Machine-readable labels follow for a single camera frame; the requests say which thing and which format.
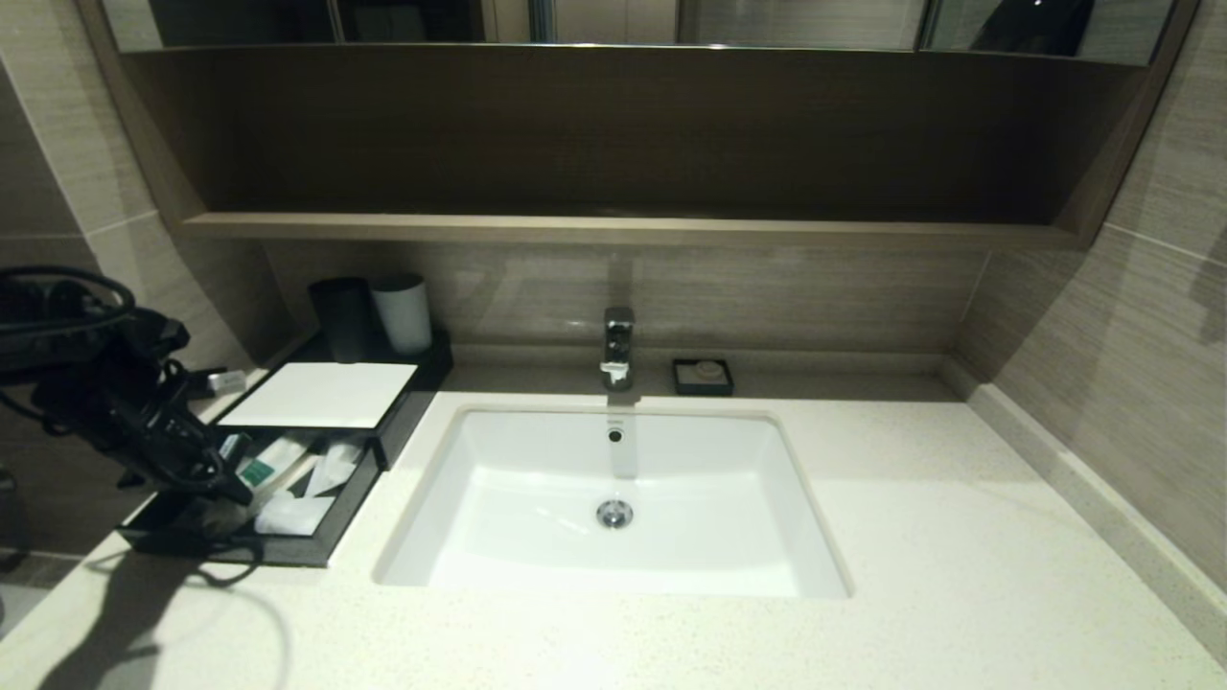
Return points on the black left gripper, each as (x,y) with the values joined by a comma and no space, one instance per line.
(173,450)

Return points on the toothbrush with green label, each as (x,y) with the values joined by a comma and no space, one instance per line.
(259,471)

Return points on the long white packet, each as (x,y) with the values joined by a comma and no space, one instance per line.
(216,517)

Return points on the black tray with sachets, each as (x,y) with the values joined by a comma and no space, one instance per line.
(316,546)

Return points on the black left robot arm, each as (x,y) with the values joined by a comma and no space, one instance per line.
(86,374)

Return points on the black box with white lid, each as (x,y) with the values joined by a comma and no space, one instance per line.
(326,393)

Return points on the small white sachets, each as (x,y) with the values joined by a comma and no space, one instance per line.
(292,517)

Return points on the white packet with pink item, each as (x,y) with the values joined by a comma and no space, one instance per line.
(337,465)

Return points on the black cup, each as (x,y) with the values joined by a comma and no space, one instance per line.
(343,321)

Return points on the white cup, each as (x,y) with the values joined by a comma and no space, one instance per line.
(403,316)

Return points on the white ceramic sink basin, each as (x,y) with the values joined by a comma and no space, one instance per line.
(613,517)

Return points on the chrome sink drain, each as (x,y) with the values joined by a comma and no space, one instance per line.
(614,514)

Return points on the chrome faucet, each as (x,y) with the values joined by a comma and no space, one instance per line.
(618,345)

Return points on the black soap dish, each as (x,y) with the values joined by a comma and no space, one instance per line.
(703,385)

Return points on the beige soap bar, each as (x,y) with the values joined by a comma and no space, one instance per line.
(709,369)

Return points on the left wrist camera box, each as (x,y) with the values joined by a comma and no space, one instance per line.
(228,381)

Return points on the brown wooden wall shelf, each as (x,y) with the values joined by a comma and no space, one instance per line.
(613,144)

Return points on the wall mirror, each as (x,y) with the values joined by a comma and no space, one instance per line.
(623,21)

